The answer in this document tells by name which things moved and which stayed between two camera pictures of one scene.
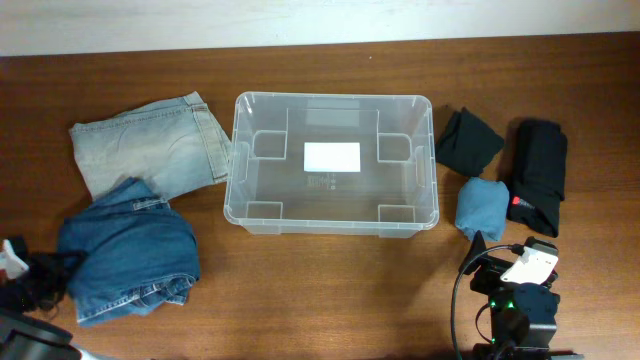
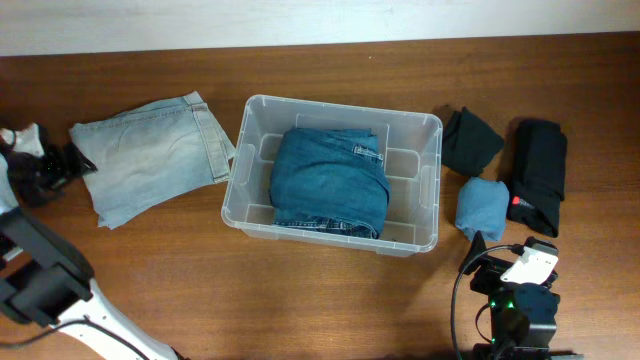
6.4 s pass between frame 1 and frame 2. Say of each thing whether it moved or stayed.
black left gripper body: moved
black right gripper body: stayed
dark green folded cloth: stayed
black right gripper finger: stayed
